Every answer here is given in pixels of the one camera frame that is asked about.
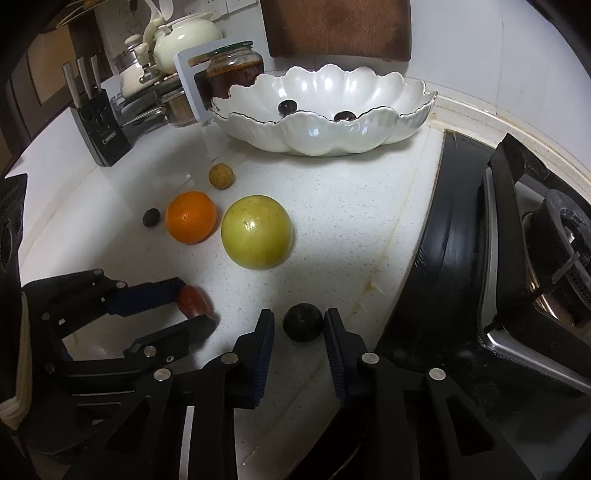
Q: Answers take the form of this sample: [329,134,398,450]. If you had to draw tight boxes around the red cherry tomato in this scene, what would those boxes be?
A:
[176,285,213,319]

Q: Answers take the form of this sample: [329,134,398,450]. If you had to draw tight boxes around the dark blueberry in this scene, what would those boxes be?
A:
[283,303,322,343]
[142,208,161,228]

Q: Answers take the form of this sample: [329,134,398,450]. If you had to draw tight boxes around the orange tangerine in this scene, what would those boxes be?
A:
[165,191,217,244]

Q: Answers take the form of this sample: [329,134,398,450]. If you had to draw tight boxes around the green apple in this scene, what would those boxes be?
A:
[221,195,294,270]

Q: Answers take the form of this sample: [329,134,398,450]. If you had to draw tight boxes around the tan longan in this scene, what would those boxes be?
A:
[208,163,235,190]

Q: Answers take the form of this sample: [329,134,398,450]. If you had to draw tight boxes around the dark grape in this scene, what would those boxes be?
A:
[332,111,356,122]
[277,99,297,117]

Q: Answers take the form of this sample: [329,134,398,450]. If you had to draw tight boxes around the black gas stove top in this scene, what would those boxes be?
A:
[378,132,590,479]

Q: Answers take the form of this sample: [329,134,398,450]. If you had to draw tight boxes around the black knife block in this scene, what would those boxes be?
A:
[62,56,131,167]

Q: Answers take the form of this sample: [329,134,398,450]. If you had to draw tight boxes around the small steel pot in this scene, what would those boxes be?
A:
[160,88,197,127]

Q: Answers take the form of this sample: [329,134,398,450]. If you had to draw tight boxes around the white steamer pot with lid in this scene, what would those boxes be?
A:
[114,34,156,100]

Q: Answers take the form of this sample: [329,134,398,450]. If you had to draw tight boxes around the glass jar green lid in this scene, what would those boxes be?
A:
[206,40,264,99]

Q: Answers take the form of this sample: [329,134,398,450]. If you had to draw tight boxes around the left burner grate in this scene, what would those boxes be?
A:
[479,134,590,393]

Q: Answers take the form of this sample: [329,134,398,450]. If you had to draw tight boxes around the white scalloped bowl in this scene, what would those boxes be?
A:
[211,64,438,157]

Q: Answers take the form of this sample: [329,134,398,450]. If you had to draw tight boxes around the cream ceramic pot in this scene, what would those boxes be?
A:
[134,12,223,74]

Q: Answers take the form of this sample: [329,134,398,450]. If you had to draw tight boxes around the brown wooden cutting board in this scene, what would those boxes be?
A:
[259,0,412,62]

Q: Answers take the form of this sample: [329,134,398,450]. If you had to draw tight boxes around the white tablet stand frame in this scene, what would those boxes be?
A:
[173,38,239,123]

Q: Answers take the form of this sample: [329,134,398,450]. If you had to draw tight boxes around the wall power sockets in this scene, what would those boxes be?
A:
[205,0,257,16]

